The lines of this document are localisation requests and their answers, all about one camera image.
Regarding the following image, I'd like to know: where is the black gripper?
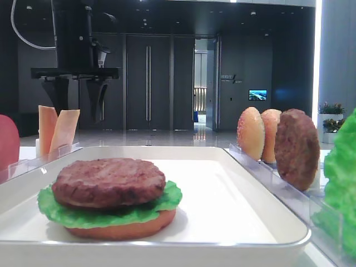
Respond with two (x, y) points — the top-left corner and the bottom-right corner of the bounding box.
(31, 67), (122, 123)

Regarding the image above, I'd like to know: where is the orange cheese slice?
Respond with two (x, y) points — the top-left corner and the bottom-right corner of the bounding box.
(38, 105), (58, 157)
(48, 110), (80, 160)

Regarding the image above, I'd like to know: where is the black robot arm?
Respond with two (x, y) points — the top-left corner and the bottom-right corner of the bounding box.
(31, 1), (120, 122)

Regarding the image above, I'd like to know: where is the red tomato slice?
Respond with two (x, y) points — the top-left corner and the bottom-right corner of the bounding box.
(0, 115), (20, 171)

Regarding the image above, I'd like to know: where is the meat patty on tray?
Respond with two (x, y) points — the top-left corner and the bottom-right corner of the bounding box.
(52, 158), (166, 209)

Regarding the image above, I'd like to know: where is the green lettuce on tray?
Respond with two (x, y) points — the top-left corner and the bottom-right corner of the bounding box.
(37, 181), (182, 229)

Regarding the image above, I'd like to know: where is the bun slice under lettuce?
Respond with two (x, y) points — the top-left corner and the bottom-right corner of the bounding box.
(66, 209), (176, 241)

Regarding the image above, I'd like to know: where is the standing brown meat patty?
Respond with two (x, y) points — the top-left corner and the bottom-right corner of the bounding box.
(274, 109), (320, 191)

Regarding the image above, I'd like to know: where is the standing green lettuce leaf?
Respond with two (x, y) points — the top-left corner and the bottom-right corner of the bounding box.
(312, 112), (355, 259)

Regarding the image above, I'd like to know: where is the dark double door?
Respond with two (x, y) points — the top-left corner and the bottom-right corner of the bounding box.
(78, 34), (195, 130)

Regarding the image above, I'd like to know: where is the white rectangular metal tray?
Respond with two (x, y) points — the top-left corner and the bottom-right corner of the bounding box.
(1, 146), (312, 266)

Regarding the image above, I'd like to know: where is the sesame bun top left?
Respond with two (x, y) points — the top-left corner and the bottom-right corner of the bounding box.
(237, 107), (265, 161)

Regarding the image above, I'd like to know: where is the sesame bun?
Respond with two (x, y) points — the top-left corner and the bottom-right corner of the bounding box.
(261, 109), (281, 164)
(237, 107), (265, 161)

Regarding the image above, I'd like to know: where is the sesame bun top right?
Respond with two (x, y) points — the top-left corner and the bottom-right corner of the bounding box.
(261, 109), (281, 164)

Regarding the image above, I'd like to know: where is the white planter with flowers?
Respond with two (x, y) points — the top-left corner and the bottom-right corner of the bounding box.
(317, 102), (345, 144)

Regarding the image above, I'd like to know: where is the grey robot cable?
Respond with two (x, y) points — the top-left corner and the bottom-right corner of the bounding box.
(10, 0), (58, 50)

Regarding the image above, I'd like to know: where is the left clear acrylic rail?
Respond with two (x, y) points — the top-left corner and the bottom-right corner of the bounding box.
(1, 143), (81, 184)

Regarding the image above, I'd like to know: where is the clear acrylic rail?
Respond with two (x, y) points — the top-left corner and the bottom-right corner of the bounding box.
(228, 144), (355, 266)
(1, 143), (81, 184)

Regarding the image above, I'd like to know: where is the wall display screen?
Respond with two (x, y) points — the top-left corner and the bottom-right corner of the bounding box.
(249, 90), (267, 101)

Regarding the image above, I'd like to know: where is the right clear acrylic rail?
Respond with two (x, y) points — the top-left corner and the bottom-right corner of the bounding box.
(228, 144), (355, 266)

